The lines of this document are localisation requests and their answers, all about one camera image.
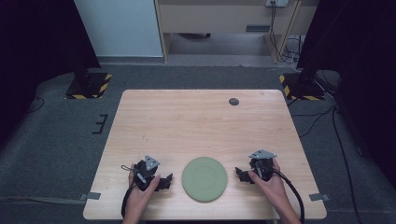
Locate dark curtain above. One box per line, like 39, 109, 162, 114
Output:
296, 0, 396, 190
0, 0, 102, 147

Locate grey floor strap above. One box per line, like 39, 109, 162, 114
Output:
0, 195, 86, 206

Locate grey tape piece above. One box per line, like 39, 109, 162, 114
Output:
78, 191, 102, 202
308, 192, 332, 203

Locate green round plate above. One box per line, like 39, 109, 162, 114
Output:
181, 156, 229, 203

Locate thin black floor cable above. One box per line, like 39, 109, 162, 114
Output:
26, 96, 46, 114

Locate white cabinet panel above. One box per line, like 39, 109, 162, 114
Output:
74, 0, 164, 58

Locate long black floor cable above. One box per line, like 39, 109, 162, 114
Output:
288, 97, 365, 224

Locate black stand base striped edges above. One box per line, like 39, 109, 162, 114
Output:
278, 72, 326, 102
64, 72, 113, 101

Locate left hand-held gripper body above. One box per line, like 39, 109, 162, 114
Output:
134, 154, 162, 191

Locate person's right hand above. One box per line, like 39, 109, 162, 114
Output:
247, 158, 289, 209

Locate left hand-held gripper black cable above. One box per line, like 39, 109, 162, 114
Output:
120, 182, 138, 218

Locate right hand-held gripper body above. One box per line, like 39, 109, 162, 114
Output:
247, 148, 277, 182

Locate right hand-held gripper black cable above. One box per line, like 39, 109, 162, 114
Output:
272, 167, 305, 224

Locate hand-held gripper black cable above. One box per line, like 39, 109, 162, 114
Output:
272, 167, 305, 224
120, 182, 138, 218

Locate bundle of black cables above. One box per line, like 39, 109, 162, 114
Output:
269, 1, 304, 71

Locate grey power strip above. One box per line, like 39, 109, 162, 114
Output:
264, 0, 290, 8

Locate person's left hand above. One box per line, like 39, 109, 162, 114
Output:
126, 162, 162, 206

